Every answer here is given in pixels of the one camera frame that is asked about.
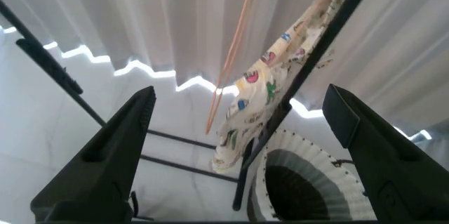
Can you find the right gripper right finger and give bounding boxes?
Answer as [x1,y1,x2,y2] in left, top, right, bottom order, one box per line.
[321,84,449,222]

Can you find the cream printed garment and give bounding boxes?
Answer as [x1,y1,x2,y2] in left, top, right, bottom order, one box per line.
[211,0,347,174]

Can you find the black clothes rack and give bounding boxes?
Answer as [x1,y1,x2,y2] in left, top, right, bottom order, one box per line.
[0,0,449,213]

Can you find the white laundry basket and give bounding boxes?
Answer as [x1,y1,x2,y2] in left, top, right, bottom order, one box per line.
[247,129,378,222]

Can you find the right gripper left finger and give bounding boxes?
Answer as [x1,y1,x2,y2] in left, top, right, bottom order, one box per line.
[30,85,157,222]

